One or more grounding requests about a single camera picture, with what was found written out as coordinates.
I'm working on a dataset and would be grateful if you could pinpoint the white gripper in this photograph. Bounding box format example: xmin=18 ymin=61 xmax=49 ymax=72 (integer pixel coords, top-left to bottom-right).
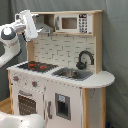
xmin=15 ymin=10 xmax=40 ymax=42

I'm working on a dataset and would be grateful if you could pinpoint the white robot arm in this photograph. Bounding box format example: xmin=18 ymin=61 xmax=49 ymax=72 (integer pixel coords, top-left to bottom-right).
xmin=0 ymin=10 xmax=40 ymax=68

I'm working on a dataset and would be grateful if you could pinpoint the wooden toy kitchen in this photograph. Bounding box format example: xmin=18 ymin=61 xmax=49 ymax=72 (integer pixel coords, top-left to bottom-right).
xmin=8 ymin=10 xmax=115 ymax=128

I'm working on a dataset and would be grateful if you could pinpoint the grey range hood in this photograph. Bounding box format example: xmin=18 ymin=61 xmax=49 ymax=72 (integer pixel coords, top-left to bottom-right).
xmin=35 ymin=14 xmax=55 ymax=33

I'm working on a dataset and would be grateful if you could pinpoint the toy microwave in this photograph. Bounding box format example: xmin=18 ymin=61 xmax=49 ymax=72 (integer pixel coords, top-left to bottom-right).
xmin=55 ymin=14 xmax=93 ymax=34

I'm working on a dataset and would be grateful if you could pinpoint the black toy stovetop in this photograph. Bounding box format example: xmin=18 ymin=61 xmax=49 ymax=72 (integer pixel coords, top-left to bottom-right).
xmin=20 ymin=61 xmax=56 ymax=72

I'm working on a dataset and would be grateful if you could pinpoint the left red oven knob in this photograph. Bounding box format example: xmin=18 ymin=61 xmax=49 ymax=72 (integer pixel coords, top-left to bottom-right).
xmin=13 ymin=76 xmax=19 ymax=81

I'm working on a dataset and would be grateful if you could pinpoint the red oven knob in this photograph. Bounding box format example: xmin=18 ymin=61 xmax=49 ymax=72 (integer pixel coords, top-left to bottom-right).
xmin=32 ymin=81 xmax=38 ymax=87
xmin=13 ymin=76 xmax=19 ymax=81

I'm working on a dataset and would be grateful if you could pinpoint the right red oven knob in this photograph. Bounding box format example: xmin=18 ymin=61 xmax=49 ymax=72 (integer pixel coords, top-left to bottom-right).
xmin=32 ymin=81 xmax=38 ymax=87

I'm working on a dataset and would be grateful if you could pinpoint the black toy faucet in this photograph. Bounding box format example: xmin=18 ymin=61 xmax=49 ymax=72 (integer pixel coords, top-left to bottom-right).
xmin=75 ymin=50 xmax=95 ymax=71

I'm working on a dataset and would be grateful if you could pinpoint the metal toy sink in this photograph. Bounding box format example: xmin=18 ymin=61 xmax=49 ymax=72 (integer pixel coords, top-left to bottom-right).
xmin=52 ymin=67 xmax=92 ymax=81

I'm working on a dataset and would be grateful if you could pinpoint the toy oven door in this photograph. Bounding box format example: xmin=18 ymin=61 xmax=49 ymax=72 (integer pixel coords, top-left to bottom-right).
xmin=12 ymin=86 xmax=44 ymax=116

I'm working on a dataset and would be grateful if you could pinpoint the grey ice dispenser panel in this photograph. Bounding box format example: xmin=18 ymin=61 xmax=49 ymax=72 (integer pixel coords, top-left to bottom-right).
xmin=55 ymin=93 xmax=71 ymax=120

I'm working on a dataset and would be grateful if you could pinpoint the grey cabinet door handle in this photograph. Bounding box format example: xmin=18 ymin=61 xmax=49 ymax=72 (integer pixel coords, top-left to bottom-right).
xmin=47 ymin=101 xmax=52 ymax=119

